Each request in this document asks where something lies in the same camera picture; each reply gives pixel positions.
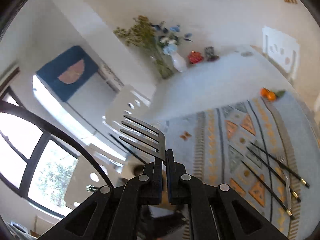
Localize bamboo utensil holder cup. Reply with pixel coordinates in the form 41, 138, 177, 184
120, 160, 186, 210

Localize steel fork large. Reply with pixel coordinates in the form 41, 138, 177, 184
119, 114, 166, 162

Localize black chopstick longest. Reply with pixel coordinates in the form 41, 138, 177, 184
108, 133, 148, 165

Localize black chopstick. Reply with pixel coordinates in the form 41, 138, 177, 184
250, 142, 310, 188
241, 160, 295, 220
247, 146, 302, 203

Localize patterned blue table mat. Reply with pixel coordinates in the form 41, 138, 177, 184
157, 92, 319, 239

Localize steel fork small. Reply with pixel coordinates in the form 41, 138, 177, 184
280, 166, 292, 212

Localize orange mandarin near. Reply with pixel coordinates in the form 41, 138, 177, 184
266, 92, 277, 101

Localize orange mandarin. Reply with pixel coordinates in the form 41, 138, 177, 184
260, 88, 269, 98
266, 92, 277, 101

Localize orange mandarin far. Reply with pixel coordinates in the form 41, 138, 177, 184
260, 88, 269, 98

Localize red lidded bowl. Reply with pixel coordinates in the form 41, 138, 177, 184
188, 51, 204, 64

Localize black phone stand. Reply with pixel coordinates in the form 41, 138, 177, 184
204, 46, 219, 62

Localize white chair far right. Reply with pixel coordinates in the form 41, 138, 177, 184
263, 26, 300, 83

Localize white vase with flowers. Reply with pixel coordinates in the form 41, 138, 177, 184
150, 21, 192, 73

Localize glass vase green branches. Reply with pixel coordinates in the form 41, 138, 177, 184
113, 15, 174, 79

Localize blue wall hanging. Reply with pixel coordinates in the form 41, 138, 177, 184
36, 46, 98, 102

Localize black cable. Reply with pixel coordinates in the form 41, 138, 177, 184
0, 101, 115, 188

